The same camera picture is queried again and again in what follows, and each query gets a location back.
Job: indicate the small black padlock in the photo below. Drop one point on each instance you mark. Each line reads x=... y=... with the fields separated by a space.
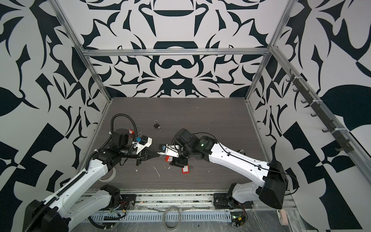
x=157 y=125

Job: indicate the clear tape roll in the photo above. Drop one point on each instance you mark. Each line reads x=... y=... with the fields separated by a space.
x=109 y=176

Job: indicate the black binder clip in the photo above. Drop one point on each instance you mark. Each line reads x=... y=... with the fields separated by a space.
x=242 y=152

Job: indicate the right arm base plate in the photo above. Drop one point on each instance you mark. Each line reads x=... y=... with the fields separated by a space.
x=221 y=201

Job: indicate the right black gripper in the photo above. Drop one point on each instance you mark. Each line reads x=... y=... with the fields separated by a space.
x=178 y=161

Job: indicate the black hook rail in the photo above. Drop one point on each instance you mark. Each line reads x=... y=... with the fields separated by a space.
x=321 y=111

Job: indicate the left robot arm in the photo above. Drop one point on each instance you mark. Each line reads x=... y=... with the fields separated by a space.
x=60 y=211

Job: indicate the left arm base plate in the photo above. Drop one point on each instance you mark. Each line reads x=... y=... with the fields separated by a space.
x=125 y=202

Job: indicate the slotted cable duct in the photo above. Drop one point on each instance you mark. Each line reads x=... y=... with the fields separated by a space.
x=191 y=216

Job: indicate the green lit circuit board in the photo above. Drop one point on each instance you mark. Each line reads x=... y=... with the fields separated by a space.
x=238 y=218

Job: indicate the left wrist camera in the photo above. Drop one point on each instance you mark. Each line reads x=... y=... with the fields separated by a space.
x=142 y=143

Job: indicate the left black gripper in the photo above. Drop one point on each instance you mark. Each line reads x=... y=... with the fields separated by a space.
x=144 y=156

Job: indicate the pink small device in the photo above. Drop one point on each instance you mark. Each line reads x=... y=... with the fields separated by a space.
x=283 y=217

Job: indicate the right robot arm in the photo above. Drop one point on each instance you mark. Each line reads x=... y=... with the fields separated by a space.
x=269 y=180

